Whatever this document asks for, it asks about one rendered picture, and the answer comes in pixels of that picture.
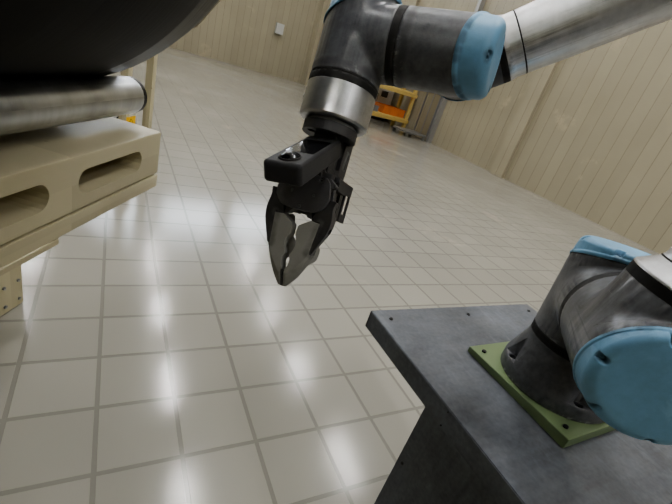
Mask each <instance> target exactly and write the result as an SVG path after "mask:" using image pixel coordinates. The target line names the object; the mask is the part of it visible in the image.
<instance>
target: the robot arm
mask: <svg viewBox="0 0 672 504"><path fill-rule="evenodd" d="M671 19H672V0H535V1H533V2H530V3H528V4H526V5H524V6H521V7H519V8H517V9H515V10H512V11H510V12H508V13H506V14H502V15H493V14H490V13H489V12H486V11H479V12H468V11H458V10H449V9H440V8H431V7H421V6H412V5H403V4H402V1H401V0H331V3H330V6H329V8H328V10H327V12H326V14H325V16H324V23H323V24H324V26H323V29H322V33H321V37H320V40H319V44H318V47H317V51H316V55H315V58H314V62H313V65H312V69H311V72H310V76H309V80H308V83H307V86H306V90H305V93H304V94H303V96H302V98H303V101H302V104H301V108H300V111H299V113H300V115H301V117H302V118H303V119H304V124H303V127H302V130H303V132H305V133H306V134H307V135H309V136H308V137H306V138H304V139H302V140H301V141H299V142H297V143H295V144H293V145H291V146H289V147H287V148H285V149H283V150H281V151H280V152H278V153H276V154H274V155H272V156H270V157H268V158H266V159H265V160H264V178H265V180H267V181H271V182H277V183H278V186H273V189H272V194H271V197H270V199H269V201H268V204H267V207H266V212H265V223H266V235H267V242H268V246H269V254H270V260H271V264H272V269H273V272H274V275H275V278H276V281H277V283H278V284H279V285H282V286H287V285H289V284H290V283H292V282H293V281H294V280H295V279H297V278H298V277H299V276H300V274H301V273H302V272H303V271H304V270H305V268H306V267H307V266H308V265H310V264H312V263H314V262H315V261H316V260H317V258H318V256H319V253H320V248H319V246H320V245H321V244H322V243H323V242H324V241H325V240H326V239H327V238H328V236H329V235H330V234H331V232H332V230H333V228H334V225H335V222H336V221H337V222H339V223H342V224H343V222H344V219H345V215H346V212H347V208H348V205H349V201H350V198H351V194H352V191H353V188H352V187H351V186H350V185H348V184H347V183H346V182H344V177H345V174H346V170H347V167H348V163H349V160H350V156H351V153H352V149H353V146H355V143H356V139H357V137H361V136H363V135H365V134H366V132H367V129H368V126H369V122H370V119H371V115H372V112H373V109H374V105H375V101H376V97H377V94H378V91H379V87H380V85H387V86H395V87H400V88H406V89H412V90H417V91H423V92H429V93H435V94H438V95H440V96H441V97H443V98H445V99H447V100H450V101H465V100H481V99H483V98H485V97H486V96H487V94H488V92H489V91H490V89H491V88H494V87H496V86H499V85H502V84H504V83H507V82H510V81H512V80H514V79H515V78H516V77H519V76H522V75H524V74H527V73H530V72H532V71H535V70H538V69H540V68H543V67H546V66H548V65H551V64H553V63H556V62H559V61H561V60H564V59H567V58H569V57H572V56H575V55H577V54H580V53H583V52H585V51H588V50H591V49H593V48H596V47H599V46H601V45H604V44H607V43H609V42H612V41H615V40H617V39H620V38H623V37H625V36H628V35H631V34H633V33H636V32H639V31H641V30H644V29H647V28H649V27H652V26H655V25H657V24H660V23H663V22H665V21H668V20H671ZM346 196H347V197H348V198H347V201H346V205H345V208H344V212H343V215H342V214H341V213H342V209H343V206H344V202H345V199H346ZM293 212H295V213H298V214H300V213H302V214H305V215H307V218H310V219H312V221H309V222H306V223H303V224H300V225H299V226H298V227H297V224H296V223H295V215H294V214H289V213H293ZM296 227H297V230H296ZM295 231H296V234H295ZM294 234H295V236H296V240H295V238H294ZM569 253H570V254H569V256H568V258H567V260H566V261H565V263H564V265H563V267H562V269H561V271H560V272H559V274H558V276H557V278H556V280H555V281H554V283H553V285H552V287H551V289H550V291H549V292H548V294H547V296H546V298H545V300H544V302H543V303H542V305H541V307H540V309H539V311H538V312H537V314H536V316H535V318H534V320H533V322H532V324H531V325H530V326H529V327H528V328H527V329H525V330H524V331H523V332H521V333H520V334H519V335H518V336H516V337H515V338H514V339H512V340H511V341H510V342H509V343H508V344H507V345H506V347H505V348H504V350H503V352H502V354H501V365H502V367H503V369H504V371H505V373H506V374H507V376H508V377H509V378H510V380H511V381H512V382H513V383H514V384H515V385H516V386H517V387H518V388H519V389H520V390H521V391H522V392H523V393H524V394H526V395H527V396H528V397H529V398H531V399H532V400H534V401H535V402H536V403H538V404H539V405H541V406H543V407H544V408H546V409H548V410H550V411H551V412H553V413H555V414H557V415H560V416H562V417H564V418H567V419H569V420H572V421H576V422H579V423H584V424H600V423H603V422H605V423H606V424H608V425H609V426H611V427H612V428H614V429H616V430H617V431H619V432H621V433H623V434H626V435H628V436H630V437H633V438H636V439H639V440H648V441H651V442H652V443H655V444H662V445H672V247H671V248H670V249H669V250H668V251H667V252H664V253H661V254H656V255H651V254H648V253H646V252H643V251H641V250H638V249H635V248H632V247H629V246H627V245H624V244H621V243H618V242H614V241H611V240H608V239H605V238H601V237H597V236H592V235H585V236H583V237H581V238H580V239H579V241H578V242H577V244H576V245H575V246H574V248H573V249H572V250H571V251H570V252H569ZM288 257H289V263H288V265H287V266H286V259H287V258H288Z"/></svg>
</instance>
